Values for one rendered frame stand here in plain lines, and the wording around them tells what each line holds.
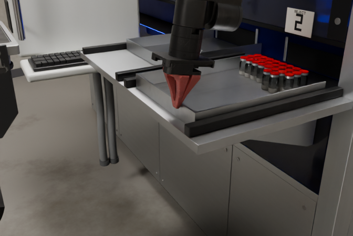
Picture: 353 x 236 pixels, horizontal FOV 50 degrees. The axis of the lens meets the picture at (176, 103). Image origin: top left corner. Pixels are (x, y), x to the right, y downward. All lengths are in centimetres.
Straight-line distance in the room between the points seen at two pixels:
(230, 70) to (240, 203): 51
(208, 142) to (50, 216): 140
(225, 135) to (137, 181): 147
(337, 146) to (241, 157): 39
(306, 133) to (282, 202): 28
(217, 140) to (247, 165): 59
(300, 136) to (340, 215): 23
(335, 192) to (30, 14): 116
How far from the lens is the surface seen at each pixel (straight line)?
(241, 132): 69
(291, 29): 99
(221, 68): 101
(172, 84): 71
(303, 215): 112
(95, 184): 212
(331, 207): 103
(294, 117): 77
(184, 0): 66
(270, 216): 123
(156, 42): 128
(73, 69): 133
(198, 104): 79
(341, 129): 94
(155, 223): 183
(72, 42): 155
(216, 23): 69
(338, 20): 90
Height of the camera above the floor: 119
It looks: 23 degrees down
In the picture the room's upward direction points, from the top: straight up
